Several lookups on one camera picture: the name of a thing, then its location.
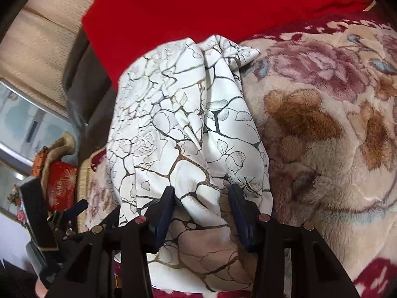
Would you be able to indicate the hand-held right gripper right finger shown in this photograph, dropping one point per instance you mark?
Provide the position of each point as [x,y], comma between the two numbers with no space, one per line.
[243,217]

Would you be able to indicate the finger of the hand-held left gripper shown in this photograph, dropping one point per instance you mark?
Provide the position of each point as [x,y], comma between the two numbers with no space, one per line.
[77,207]

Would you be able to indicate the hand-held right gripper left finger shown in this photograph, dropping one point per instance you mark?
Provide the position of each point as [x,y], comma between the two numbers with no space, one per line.
[164,214]

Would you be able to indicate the white black-patterned coat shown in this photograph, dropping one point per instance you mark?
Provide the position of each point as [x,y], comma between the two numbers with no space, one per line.
[173,130]

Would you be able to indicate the red printed box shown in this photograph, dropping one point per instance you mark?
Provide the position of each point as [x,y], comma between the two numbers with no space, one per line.
[60,183]

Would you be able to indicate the artificial flowers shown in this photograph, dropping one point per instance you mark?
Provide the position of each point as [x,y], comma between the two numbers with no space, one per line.
[14,197]

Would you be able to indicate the orange black patterned cloth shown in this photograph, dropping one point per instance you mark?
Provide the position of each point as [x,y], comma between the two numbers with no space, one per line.
[40,161]

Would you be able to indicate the beige padded jacket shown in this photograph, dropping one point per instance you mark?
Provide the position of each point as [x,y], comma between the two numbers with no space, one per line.
[63,146]

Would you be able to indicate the silver refrigerator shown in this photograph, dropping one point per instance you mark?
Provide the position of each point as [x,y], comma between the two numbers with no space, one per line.
[24,121]

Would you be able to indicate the dark brown leather sofa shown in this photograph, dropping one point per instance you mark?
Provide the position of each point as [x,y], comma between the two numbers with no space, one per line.
[77,93]

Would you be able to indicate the floral plush blanket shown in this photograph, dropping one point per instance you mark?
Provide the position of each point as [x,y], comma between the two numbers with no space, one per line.
[325,130]

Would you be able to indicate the beige dotted curtain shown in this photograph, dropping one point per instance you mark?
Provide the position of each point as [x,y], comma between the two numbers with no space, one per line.
[40,43]

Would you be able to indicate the red blanket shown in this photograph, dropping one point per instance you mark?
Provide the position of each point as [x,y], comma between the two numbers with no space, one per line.
[201,9]

